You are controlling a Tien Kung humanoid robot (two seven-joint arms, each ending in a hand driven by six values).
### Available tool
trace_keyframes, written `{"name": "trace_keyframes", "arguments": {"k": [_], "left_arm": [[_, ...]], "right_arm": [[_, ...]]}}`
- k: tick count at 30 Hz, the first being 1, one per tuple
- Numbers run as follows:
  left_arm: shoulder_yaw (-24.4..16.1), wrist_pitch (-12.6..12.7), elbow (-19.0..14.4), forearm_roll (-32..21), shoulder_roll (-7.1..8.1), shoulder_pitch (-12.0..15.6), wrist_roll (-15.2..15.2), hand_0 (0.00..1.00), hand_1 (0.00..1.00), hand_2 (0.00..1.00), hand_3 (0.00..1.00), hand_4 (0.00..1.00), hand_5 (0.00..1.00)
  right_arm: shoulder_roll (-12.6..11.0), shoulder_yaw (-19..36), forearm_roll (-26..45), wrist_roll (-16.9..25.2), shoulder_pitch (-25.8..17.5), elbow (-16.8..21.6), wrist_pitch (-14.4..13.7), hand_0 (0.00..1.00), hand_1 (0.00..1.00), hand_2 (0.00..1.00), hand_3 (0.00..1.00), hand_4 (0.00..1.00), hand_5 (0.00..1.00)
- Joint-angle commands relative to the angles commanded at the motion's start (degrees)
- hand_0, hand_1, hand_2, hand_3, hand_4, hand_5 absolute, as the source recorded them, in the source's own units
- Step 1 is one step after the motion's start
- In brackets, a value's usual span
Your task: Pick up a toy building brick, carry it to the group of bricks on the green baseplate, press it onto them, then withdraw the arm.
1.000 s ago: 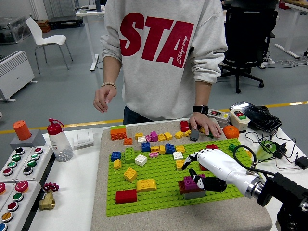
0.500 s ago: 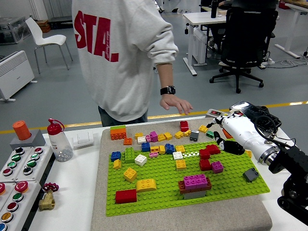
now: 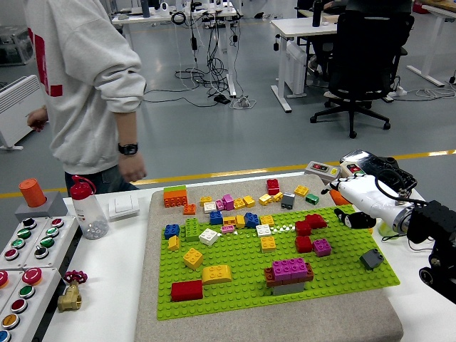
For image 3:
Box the white tower case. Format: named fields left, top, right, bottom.
left=286, top=41, right=310, bottom=98

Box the clear storage crate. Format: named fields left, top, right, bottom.
left=0, top=24, right=35, bottom=67

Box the dark grey sloped brick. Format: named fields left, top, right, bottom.
left=358, top=248, right=385, bottom=271

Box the large red toy brick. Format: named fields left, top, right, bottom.
left=170, top=279, right=204, bottom=303

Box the orange fruit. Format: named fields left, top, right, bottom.
left=328, top=188, right=352, bottom=207

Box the curved yellow toy brick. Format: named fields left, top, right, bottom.
left=201, top=264, right=232, bottom=286

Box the thin black cord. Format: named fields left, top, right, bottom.
left=380, top=234, right=435, bottom=252

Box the hanging cable bundle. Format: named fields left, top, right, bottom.
left=170, top=10, right=243, bottom=99

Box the white emergency-stop button box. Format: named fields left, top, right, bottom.
left=0, top=269, right=22, bottom=307
left=0, top=266, right=62, bottom=342

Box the orange cylinder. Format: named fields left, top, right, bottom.
left=18, top=178, right=48, bottom=209

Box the white desk wooden top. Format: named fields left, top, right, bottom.
left=405, top=3, right=456, bottom=88

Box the clear bottle red cap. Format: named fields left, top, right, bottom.
left=69, top=175, right=110, bottom=241

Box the green plastic cup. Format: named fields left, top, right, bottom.
left=378, top=219, right=407, bottom=238

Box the curved red toy brick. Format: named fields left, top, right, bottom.
left=305, top=213, right=328, bottom=229

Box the large orange toy brick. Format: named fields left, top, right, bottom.
left=163, top=190, right=189, bottom=208

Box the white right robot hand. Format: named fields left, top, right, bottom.
left=320, top=174, right=413, bottom=230

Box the grey-brown mat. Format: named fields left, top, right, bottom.
left=134, top=176, right=404, bottom=342

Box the white panel heater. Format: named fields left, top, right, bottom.
left=0, top=74, right=47, bottom=151

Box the person's left hand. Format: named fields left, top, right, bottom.
left=118, top=153, right=148, bottom=182

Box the grey long toy brick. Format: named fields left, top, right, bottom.
left=272, top=281, right=306, bottom=296

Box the white four-button control box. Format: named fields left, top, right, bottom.
left=0, top=217, right=49, bottom=270
left=21, top=215, right=80, bottom=270

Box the person's right hand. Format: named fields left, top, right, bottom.
left=26, top=108, right=49, bottom=133

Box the tall lime toy brick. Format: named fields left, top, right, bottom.
left=185, top=217, right=201, bottom=243

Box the black handheld controller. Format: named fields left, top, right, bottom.
left=340, top=149, right=418, bottom=197

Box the brown toy brick slab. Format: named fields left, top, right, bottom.
left=264, top=262, right=315, bottom=289

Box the green studded baseplate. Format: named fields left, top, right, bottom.
left=156, top=204, right=400, bottom=321

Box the white desk with cables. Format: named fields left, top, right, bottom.
left=110, top=5, right=243, bottom=99

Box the grey two-button switch box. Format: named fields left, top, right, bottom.
left=304, top=160, right=342, bottom=186

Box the person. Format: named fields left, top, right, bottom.
left=23, top=0, right=149, bottom=197

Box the brass valve red handle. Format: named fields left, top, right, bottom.
left=56, top=269, right=88, bottom=314

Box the white wall switch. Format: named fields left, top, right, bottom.
left=108, top=194, right=140, bottom=222

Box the black office chair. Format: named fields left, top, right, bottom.
left=309, top=6, right=416, bottom=140

